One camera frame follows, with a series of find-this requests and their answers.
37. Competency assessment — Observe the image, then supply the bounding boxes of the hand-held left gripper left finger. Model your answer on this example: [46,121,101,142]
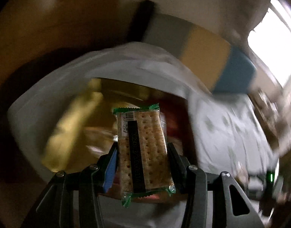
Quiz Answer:
[36,145,118,228]

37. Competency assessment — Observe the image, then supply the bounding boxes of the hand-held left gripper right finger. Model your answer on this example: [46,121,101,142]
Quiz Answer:
[168,142,264,228]

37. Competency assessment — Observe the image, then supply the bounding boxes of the cracker packet green ends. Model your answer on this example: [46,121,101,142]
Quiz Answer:
[112,103,176,207]

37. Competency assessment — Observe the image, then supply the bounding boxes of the brown gift box gold interior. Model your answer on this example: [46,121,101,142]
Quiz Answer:
[42,77,196,195]

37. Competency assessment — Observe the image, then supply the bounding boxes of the wooden nightstand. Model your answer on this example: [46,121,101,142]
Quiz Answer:
[248,88,290,152]

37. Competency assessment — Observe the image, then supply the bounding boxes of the grey yellow blue headboard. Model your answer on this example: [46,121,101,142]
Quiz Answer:
[131,0,257,93]

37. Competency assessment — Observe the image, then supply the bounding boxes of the window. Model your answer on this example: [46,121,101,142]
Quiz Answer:
[247,0,291,88]

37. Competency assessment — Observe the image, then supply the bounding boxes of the brown wooden wardrobe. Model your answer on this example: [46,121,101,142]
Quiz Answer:
[0,0,141,100]

